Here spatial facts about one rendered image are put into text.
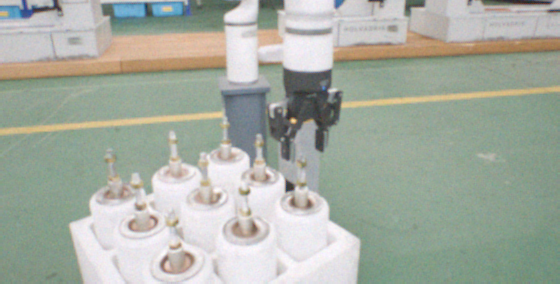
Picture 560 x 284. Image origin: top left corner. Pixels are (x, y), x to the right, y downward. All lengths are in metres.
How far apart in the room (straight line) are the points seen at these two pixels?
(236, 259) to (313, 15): 0.37
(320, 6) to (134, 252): 0.45
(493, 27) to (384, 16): 0.86
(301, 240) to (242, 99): 0.59
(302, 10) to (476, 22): 2.83
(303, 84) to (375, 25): 2.36
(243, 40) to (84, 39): 1.70
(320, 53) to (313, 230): 0.29
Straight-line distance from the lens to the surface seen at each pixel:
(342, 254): 0.74
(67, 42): 2.77
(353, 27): 2.87
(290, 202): 0.72
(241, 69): 1.18
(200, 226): 0.72
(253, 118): 1.21
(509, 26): 3.54
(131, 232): 0.68
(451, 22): 3.23
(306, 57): 0.58
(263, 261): 0.64
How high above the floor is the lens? 0.64
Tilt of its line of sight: 23 degrees down
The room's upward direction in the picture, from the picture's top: straight up
